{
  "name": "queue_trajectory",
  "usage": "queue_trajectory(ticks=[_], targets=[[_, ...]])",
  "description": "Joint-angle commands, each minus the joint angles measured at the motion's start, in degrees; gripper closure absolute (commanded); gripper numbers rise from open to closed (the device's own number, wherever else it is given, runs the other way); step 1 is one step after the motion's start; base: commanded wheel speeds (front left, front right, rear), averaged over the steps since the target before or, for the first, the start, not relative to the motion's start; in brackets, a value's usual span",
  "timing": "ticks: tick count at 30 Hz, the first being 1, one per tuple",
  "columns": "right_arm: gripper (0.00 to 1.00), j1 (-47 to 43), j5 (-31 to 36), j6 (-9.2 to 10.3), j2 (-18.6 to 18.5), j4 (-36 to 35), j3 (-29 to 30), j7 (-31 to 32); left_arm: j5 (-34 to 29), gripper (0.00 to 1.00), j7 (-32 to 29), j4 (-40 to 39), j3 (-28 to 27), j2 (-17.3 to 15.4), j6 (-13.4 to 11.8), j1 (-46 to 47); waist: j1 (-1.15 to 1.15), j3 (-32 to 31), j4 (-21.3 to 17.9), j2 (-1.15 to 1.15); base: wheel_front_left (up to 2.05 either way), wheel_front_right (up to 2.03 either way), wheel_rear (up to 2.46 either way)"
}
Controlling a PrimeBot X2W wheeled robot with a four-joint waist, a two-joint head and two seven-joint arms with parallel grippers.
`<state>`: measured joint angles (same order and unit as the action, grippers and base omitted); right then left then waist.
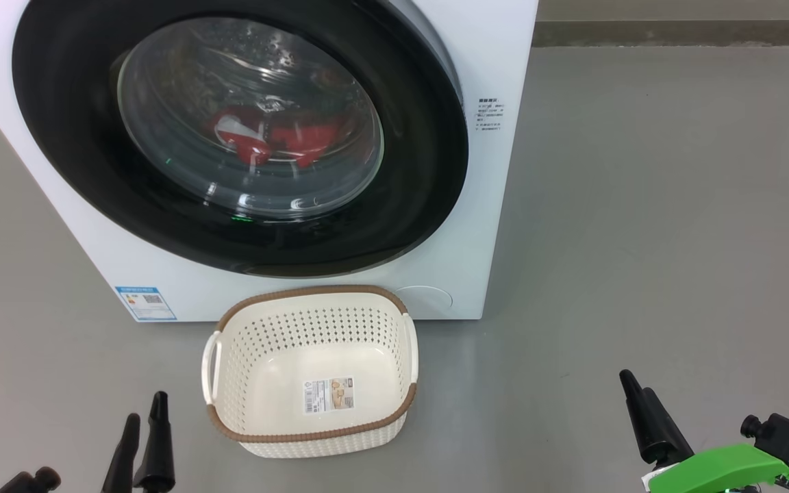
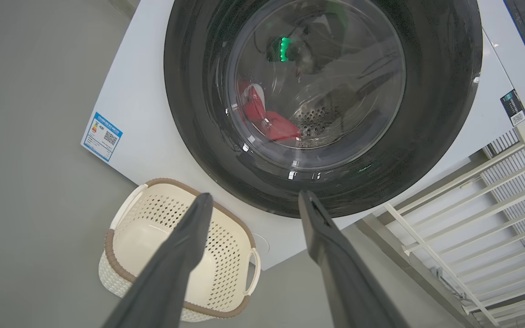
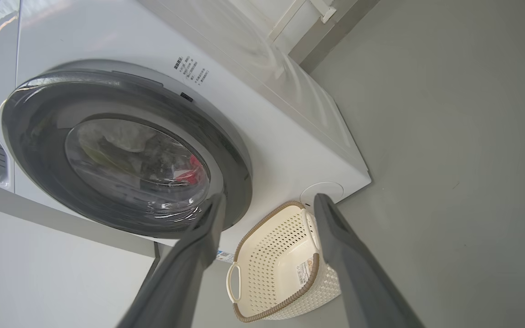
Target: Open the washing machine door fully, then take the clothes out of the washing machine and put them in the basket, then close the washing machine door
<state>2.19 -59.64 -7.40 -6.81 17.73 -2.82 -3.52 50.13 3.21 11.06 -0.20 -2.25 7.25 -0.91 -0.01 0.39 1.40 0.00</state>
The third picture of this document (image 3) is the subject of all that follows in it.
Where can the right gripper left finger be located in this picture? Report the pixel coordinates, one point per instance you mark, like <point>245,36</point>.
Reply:
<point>176,282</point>

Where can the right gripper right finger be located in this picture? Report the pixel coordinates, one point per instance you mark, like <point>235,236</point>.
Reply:
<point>362,291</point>

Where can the red garment with white stripes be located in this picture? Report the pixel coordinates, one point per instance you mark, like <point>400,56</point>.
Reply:
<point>195,171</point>

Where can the black washing machine door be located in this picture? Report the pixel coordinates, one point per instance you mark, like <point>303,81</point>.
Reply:
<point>39,136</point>

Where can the cream perforated laundry basket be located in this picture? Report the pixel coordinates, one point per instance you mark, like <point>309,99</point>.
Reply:
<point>271,259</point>

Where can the white front-load washing machine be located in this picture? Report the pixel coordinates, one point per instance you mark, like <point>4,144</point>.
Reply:
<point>267,136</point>

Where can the blue energy label sticker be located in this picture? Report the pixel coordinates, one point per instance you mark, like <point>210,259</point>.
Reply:
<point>225,256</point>

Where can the paper label sticker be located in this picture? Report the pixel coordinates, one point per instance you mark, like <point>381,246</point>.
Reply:
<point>304,272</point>

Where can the pale crumpled cloth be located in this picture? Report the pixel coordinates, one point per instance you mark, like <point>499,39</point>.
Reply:
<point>121,135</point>

